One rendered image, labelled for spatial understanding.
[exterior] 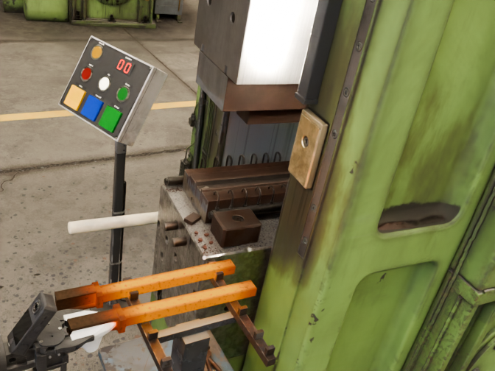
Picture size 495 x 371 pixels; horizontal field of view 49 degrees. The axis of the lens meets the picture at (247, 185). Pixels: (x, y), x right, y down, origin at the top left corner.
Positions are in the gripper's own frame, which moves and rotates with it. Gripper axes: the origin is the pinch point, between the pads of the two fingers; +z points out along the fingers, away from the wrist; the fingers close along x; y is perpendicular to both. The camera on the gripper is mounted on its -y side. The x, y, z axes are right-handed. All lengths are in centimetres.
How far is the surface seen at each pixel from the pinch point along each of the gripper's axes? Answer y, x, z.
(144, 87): -9, -87, 39
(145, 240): 105, -142, 69
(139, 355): 31.6, -14.0, 13.9
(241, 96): -27, -38, 45
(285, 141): 2, -61, 82
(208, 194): 5, -41, 42
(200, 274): 4.6, -10.3, 25.4
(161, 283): 4.8, -10.6, 15.8
